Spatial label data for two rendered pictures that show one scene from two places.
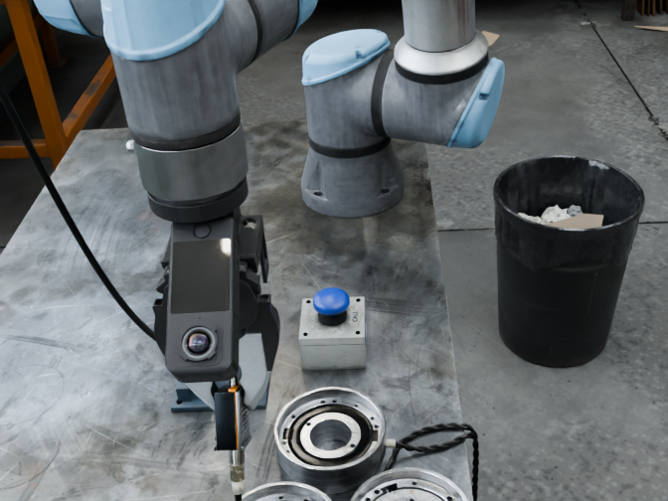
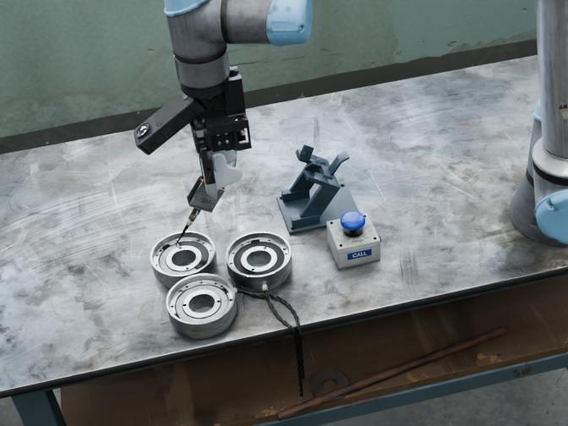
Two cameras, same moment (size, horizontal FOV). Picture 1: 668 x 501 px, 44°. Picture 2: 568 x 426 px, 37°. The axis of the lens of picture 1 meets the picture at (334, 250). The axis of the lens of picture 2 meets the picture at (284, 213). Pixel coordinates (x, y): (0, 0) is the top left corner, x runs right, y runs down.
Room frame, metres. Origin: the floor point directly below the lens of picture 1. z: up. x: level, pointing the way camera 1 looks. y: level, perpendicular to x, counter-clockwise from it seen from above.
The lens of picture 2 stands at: (0.36, -0.95, 1.76)
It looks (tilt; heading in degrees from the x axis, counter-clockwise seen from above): 41 degrees down; 76
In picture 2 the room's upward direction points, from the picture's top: 5 degrees counter-clockwise
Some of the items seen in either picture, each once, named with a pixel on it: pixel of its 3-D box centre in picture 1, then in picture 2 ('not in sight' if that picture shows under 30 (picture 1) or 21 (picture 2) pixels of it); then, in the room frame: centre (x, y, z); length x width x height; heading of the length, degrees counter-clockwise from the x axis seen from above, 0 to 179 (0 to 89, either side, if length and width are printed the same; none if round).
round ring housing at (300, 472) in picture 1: (331, 440); (259, 262); (0.54, 0.02, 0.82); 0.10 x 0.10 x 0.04
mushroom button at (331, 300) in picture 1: (332, 313); (352, 228); (0.70, 0.01, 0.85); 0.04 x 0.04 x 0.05
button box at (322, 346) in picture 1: (334, 328); (356, 239); (0.71, 0.01, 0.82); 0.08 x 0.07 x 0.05; 176
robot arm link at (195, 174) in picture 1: (187, 155); (202, 63); (0.51, 0.10, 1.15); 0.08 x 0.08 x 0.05
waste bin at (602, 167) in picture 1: (559, 265); not in sight; (1.61, -0.54, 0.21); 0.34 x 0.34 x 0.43
